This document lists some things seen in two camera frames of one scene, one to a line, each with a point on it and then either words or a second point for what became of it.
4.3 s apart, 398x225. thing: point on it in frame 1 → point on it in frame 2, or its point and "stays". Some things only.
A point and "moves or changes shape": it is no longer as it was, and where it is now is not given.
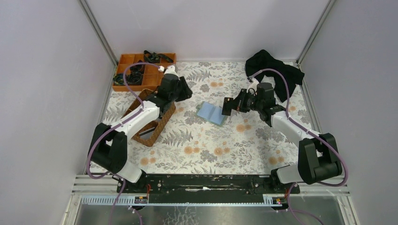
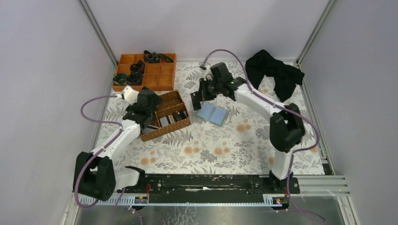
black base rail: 206,188 stays
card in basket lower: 146,131 stays
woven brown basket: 161,122 moves or changes shape
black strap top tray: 154,57 stays
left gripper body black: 184,92 → 144,117
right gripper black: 235,104 → 201,94
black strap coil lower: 135,78 stays
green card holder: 211,112 stays
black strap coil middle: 138,68 stays
